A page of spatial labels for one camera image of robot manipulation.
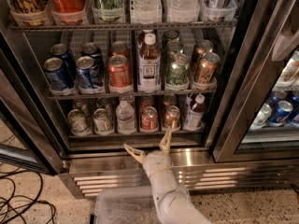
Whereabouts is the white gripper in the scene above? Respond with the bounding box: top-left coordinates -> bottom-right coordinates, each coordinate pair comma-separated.
123,127 -> 173,178

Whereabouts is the red coke can front bottom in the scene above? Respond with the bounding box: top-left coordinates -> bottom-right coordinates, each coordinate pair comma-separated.
141,106 -> 158,132

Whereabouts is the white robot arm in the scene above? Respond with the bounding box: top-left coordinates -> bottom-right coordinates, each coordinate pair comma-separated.
123,127 -> 212,224

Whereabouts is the copper can front bottom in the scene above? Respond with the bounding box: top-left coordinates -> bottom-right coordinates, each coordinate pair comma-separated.
163,105 -> 180,130

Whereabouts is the copper can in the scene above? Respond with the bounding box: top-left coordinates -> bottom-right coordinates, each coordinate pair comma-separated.
163,105 -> 180,130
163,94 -> 177,112

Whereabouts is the water bottle bottom shelf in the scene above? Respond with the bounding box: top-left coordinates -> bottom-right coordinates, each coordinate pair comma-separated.
116,101 -> 136,134

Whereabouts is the red coke can rear bottom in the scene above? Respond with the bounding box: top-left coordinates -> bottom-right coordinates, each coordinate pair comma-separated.
139,96 -> 154,111

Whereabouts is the copper can rear bottom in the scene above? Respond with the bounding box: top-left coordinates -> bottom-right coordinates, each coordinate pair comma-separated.
163,94 -> 177,112

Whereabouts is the tea bottle bottom shelf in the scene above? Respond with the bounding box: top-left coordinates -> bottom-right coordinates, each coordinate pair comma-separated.
183,93 -> 205,131

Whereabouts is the tea bottle shelf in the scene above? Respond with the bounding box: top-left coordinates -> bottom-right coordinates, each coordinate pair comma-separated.
137,30 -> 153,49
138,33 -> 161,92
183,93 -> 205,131

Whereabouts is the silver can front left bottom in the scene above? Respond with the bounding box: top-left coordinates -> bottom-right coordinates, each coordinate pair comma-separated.
67,109 -> 91,136

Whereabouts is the tea bottle front middle shelf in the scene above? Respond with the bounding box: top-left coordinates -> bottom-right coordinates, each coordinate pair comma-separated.
138,33 -> 161,92

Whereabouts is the green can front middle shelf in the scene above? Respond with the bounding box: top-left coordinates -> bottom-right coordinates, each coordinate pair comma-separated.
165,53 -> 190,91

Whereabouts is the green can shelf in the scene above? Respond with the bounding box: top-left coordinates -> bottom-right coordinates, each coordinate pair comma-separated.
165,53 -> 190,91
94,0 -> 124,22
165,41 -> 184,64
162,30 -> 179,47

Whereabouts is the red coke can front middle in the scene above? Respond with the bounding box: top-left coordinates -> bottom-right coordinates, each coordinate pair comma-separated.
108,55 -> 133,93

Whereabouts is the silver can rear left bottom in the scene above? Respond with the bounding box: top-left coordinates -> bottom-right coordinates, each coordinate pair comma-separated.
73,99 -> 91,118

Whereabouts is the copper can front middle shelf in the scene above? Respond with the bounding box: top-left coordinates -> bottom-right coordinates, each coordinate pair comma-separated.
193,52 -> 220,84

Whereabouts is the copper can shelf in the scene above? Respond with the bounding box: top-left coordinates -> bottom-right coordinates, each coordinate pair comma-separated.
191,39 -> 213,70
193,52 -> 220,84

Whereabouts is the red coke can rear middle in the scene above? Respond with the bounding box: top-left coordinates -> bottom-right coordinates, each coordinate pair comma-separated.
110,41 -> 129,59

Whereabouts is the blue pepsi can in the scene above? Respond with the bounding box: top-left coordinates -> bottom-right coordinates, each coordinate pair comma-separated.
50,43 -> 77,79
44,57 -> 75,95
80,42 -> 105,76
76,56 -> 104,94

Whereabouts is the tea bottle rear middle shelf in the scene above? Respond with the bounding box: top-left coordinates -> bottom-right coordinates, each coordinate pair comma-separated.
137,30 -> 153,49

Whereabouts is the right glass fridge door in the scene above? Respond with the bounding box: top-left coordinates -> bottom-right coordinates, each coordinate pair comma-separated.
213,0 -> 299,162

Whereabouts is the copper can rear middle shelf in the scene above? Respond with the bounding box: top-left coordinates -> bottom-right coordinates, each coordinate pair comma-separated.
191,39 -> 213,70

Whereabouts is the green can rear middle shelf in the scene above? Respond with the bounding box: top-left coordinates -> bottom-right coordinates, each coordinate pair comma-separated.
162,30 -> 179,47

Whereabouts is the white can right fridge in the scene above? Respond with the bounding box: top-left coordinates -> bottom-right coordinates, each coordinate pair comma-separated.
249,104 -> 272,130

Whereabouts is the left open fridge door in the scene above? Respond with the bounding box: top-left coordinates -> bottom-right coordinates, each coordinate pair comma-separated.
0,49 -> 64,175

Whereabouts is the blue pepsi can front left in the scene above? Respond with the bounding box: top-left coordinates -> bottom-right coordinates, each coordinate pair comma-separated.
44,57 -> 75,95

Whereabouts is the blue pepsi can rear left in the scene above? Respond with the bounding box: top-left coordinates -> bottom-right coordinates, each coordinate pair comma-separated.
50,43 -> 77,79

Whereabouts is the blue pepsi can right fridge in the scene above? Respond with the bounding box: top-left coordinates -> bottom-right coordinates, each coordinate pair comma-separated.
268,100 -> 293,127

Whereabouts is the blue can far right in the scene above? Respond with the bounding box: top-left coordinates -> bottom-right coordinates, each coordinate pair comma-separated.
288,105 -> 299,128

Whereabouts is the green can top shelf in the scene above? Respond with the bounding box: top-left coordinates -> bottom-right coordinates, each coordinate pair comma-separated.
94,0 -> 124,22

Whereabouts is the silver can top shelf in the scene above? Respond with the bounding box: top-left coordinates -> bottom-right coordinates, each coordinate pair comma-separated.
199,0 -> 236,21

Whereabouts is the clear plastic bin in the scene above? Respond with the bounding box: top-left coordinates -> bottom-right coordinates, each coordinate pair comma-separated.
94,186 -> 162,224

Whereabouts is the water bottle top left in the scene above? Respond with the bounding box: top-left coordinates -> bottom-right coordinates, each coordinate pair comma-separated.
130,0 -> 162,24

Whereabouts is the water bottle top right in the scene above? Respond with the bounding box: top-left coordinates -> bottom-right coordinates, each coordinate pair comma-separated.
164,0 -> 200,22

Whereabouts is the middle wire shelf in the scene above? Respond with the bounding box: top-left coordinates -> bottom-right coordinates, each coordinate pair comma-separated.
48,88 -> 216,100

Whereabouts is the wire shelf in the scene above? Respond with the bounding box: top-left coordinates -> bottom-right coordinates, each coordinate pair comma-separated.
48,88 -> 216,100
8,19 -> 237,33

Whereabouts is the upper wire shelf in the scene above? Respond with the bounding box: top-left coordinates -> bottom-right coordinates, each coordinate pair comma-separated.
8,19 -> 237,33

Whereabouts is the black cable on floor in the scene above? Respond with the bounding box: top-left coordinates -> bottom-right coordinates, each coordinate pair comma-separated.
0,161 -> 57,224

